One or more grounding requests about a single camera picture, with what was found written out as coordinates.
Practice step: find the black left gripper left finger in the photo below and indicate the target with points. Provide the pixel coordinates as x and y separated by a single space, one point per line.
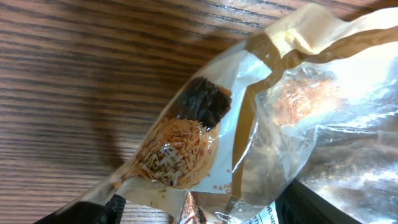
88 213

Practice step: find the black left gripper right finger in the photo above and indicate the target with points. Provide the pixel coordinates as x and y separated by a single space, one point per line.
299 205

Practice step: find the beige brown snack pouch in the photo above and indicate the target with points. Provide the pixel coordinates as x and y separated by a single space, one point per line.
311 98

